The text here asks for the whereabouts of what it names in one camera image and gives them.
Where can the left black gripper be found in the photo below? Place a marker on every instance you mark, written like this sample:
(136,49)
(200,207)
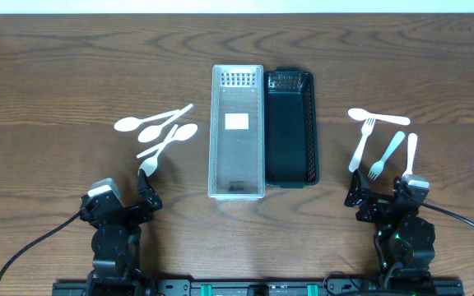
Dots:
(126,209)

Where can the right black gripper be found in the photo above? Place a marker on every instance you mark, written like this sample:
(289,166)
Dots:
(379,201)

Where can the white fork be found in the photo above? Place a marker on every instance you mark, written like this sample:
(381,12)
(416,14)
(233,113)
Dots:
(366,131)
(411,152)
(377,168)

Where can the white spoon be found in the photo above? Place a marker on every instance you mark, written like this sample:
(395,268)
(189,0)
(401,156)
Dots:
(152,132)
(131,123)
(361,115)

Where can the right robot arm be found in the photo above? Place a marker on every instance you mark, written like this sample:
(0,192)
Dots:
(404,241)

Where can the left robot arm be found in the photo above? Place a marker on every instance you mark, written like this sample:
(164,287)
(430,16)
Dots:
(116,242)

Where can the white spoon bowl down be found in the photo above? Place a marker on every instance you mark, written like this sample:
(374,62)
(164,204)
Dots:
(149,165)

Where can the white spoon bowl right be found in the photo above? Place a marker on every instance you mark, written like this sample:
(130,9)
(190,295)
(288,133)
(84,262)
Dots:
(182,133)

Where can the black perforated plastic basket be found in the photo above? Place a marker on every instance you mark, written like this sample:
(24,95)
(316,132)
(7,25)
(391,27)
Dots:
(291,134)

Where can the clear perforated plastic basket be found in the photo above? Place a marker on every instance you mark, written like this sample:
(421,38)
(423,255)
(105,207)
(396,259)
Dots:
(237,157)

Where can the white label sticker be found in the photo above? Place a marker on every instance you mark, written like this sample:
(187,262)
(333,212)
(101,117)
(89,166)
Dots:
(236,121)

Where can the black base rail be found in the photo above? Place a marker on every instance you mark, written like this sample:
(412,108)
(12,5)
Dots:
(333,286)

